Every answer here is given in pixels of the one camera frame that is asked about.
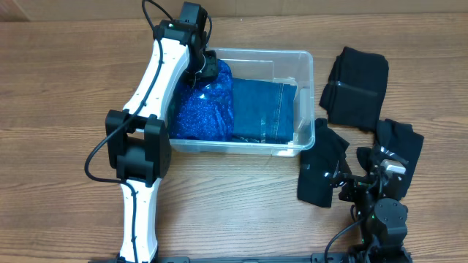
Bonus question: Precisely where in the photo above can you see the shiny blue sequin fabric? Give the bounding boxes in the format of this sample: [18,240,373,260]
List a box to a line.
[167,60,234,141]

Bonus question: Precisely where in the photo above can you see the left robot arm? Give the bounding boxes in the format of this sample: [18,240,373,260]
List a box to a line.
[104,2,219,262]

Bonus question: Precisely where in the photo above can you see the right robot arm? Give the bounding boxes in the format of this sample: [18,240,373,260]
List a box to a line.
[323,146,412,263]

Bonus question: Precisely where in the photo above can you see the large folded black garment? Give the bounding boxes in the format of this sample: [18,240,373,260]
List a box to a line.
[320,47,389,132]

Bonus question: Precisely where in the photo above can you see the blue denim jeans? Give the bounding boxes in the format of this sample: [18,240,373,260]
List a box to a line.
[232,78,296,144]

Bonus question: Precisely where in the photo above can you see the clear plastic storage bin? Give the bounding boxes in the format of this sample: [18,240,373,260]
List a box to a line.
[170,47,315,157]

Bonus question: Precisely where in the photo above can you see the black taped garment right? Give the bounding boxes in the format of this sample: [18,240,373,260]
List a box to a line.
[356,119,424,200]

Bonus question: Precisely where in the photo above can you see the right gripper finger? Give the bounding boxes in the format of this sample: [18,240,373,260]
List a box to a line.
[331,153,352,187]
[360,148,382,173]

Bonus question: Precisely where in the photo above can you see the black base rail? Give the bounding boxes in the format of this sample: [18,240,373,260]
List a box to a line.
[87,251,414,263]

